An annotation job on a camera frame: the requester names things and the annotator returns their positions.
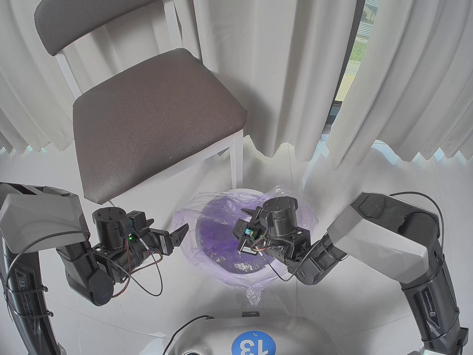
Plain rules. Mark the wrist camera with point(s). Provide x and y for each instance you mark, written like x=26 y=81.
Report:
x=260 y=215
x=138 y=220

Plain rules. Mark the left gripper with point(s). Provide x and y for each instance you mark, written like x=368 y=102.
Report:
x=147 y=248

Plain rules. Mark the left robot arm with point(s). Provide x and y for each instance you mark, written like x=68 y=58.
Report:
x=37 y=213

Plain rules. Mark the white curtain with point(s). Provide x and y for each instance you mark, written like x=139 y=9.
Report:
x=258 y=50
x=425 y=68

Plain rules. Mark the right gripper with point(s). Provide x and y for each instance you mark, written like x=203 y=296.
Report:
x=248 y=240

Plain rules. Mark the white trash bin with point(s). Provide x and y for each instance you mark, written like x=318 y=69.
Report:
x=240 y=190

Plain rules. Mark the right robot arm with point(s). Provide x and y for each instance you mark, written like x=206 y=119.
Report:
x=388 y=235

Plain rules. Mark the grey padded white chair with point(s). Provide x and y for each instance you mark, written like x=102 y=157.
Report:
x=147 y=117

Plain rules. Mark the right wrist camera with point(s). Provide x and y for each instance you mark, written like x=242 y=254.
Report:
x=260 y=215

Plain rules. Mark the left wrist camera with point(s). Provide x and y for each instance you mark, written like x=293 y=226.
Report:
x=138 y=220

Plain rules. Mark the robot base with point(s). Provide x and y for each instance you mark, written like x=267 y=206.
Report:
x=295 y=335

